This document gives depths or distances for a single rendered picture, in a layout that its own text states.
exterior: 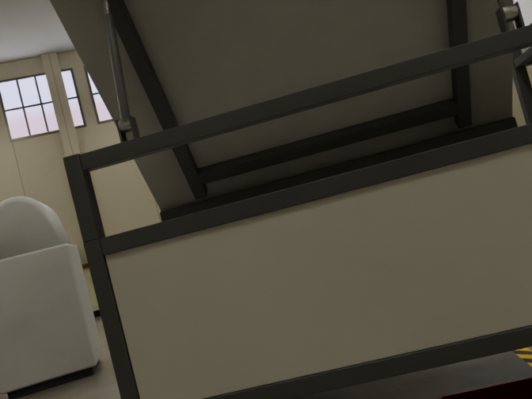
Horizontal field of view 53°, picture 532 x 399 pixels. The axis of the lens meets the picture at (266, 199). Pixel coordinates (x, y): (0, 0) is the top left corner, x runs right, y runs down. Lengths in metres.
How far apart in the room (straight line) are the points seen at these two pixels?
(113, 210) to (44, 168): 1.57
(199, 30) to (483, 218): 0.87
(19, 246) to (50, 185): 7.17
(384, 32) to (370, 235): 0.65
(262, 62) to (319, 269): 0.66
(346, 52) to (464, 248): 0.68
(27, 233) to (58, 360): 0.93
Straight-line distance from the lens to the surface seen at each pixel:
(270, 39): 1.53
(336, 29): 1.54
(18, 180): 11.44
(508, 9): 1.27
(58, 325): 4.13
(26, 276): 4.14
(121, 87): 1.29
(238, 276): 1.17
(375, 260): 1.15
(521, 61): 1.84
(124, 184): 11.14
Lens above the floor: 0.74
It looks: 3 degrees up
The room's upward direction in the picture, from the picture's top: 15 degrees counter-clockwise
